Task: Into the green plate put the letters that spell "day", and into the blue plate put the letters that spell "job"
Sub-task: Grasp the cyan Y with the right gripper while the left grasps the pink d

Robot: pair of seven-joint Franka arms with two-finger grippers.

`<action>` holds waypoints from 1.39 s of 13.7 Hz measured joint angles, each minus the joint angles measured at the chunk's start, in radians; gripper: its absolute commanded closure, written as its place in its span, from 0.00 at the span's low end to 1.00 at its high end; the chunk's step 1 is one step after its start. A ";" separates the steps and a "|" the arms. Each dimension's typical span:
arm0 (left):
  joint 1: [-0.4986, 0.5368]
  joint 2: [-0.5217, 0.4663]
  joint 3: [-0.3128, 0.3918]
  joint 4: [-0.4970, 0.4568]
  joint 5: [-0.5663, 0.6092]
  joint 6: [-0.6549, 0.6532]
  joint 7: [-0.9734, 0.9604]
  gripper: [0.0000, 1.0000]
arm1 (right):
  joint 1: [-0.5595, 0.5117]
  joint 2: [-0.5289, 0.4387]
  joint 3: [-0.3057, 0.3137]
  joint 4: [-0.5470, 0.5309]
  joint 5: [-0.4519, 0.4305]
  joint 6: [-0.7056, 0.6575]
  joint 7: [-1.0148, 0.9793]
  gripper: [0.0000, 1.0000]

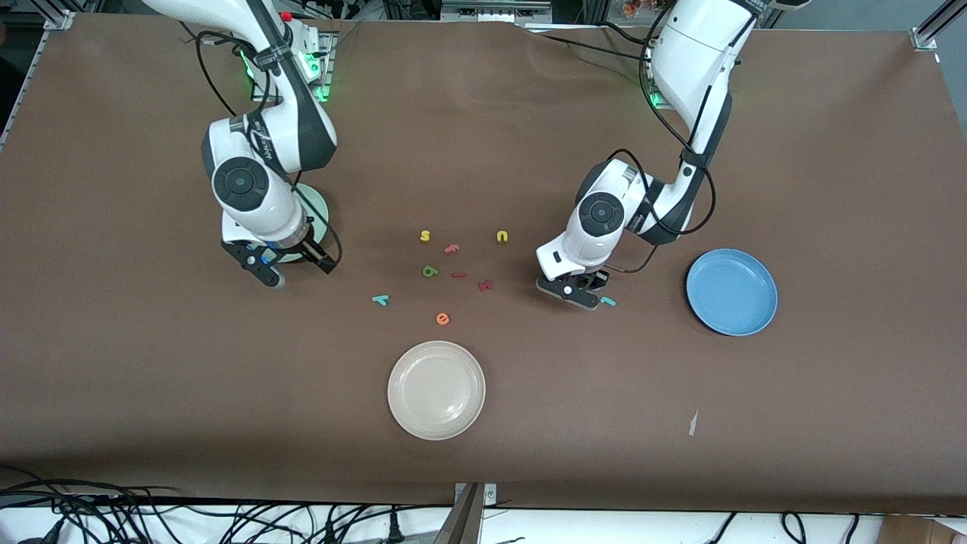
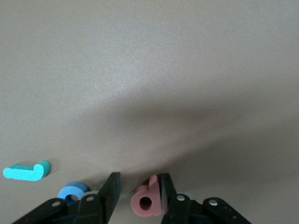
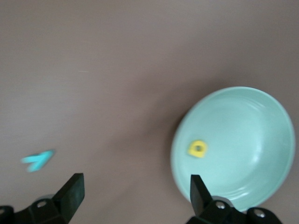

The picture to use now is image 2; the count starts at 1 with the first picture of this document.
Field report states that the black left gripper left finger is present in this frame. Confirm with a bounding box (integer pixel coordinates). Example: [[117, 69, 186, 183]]
[[11, 172, 121, 224]]

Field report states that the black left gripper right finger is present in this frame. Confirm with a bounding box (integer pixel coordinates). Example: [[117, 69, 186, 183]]
[[158, 173, 253, 224]]

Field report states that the teal foam letter l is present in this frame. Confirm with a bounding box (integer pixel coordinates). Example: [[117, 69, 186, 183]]
[[2, 160, 50, 182]]

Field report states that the blue foam letter o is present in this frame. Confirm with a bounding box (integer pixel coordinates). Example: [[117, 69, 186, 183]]
[[57, 181, 91, 206]]

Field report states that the pink foam letter p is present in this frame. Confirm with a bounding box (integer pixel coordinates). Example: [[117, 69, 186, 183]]
[[130, 175, 164, 218]]

